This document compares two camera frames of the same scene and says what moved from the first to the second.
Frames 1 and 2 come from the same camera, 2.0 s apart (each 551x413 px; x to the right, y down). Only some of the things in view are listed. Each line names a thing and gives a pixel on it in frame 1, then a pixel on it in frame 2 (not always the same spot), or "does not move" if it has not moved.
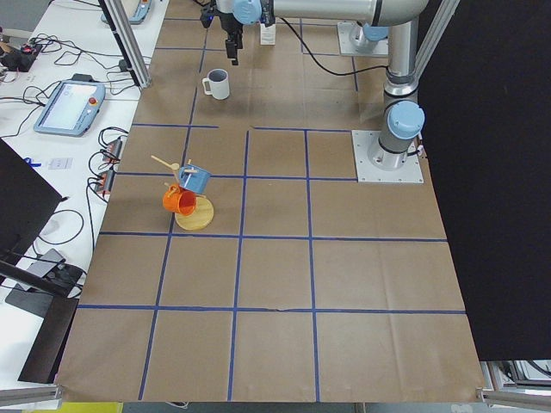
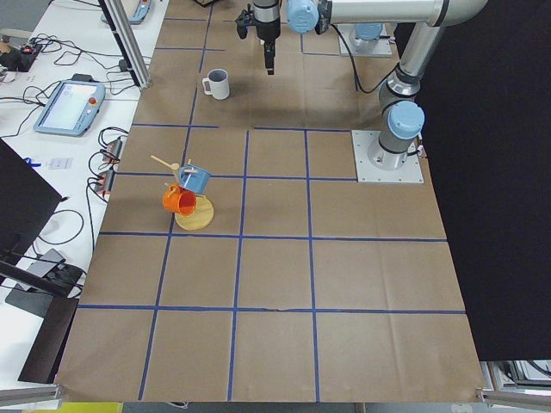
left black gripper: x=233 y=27 to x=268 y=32
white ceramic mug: x=219 y=81 does not move
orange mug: x=179 y=200 does not move
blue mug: x=194 y=178 does not move
